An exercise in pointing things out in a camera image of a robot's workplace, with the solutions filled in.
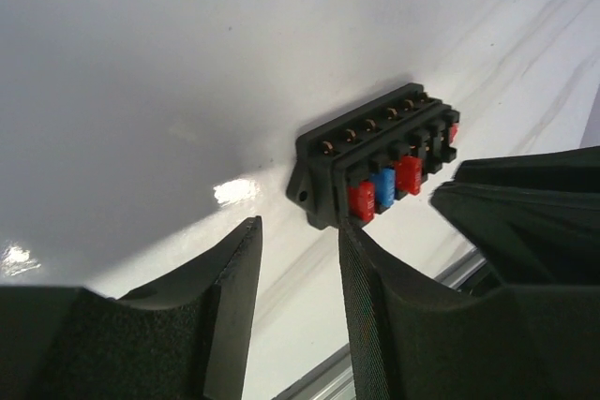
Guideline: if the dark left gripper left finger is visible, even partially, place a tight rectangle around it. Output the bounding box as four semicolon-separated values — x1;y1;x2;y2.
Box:
1;216;263;399

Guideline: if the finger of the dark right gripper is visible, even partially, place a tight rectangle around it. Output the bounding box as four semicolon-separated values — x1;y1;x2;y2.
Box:
430;147;599;286

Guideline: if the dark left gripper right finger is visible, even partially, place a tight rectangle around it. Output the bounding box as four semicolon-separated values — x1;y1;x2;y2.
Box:
338;224;599;399

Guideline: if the red blade fuse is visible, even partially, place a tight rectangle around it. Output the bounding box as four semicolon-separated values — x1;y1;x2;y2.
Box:
395;156;423;196
447;123;459;144
348;181;375;223

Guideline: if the black fuse box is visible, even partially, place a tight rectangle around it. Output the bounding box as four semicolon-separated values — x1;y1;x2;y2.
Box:
286;83;460;230

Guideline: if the blue blade fuse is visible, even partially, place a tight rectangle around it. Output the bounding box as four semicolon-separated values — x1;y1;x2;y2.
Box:
369;168;396;208

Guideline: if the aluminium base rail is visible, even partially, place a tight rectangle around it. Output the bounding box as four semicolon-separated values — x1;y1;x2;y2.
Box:
279;250;501;399

